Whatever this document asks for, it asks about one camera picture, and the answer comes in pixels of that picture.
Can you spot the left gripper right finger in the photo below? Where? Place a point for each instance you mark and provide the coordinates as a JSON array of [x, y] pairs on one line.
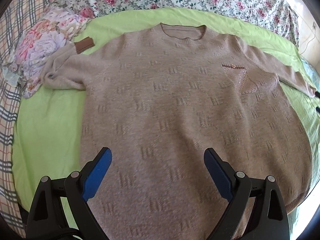
[[268, 218]]

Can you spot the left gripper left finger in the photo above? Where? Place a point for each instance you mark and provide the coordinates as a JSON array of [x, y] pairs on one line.
[[59, 209]]

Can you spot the beige knit sweater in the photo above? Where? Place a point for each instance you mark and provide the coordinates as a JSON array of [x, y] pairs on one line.
[[158, 98]]

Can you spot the light green bed sheet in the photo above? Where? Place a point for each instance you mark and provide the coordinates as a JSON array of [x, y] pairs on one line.
[[49, 126]]

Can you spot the pastel floral pillow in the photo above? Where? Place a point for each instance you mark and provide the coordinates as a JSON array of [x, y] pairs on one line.
[[54, 30]]

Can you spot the plaid bed sheet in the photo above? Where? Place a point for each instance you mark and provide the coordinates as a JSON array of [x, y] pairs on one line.
[[17, 17]]

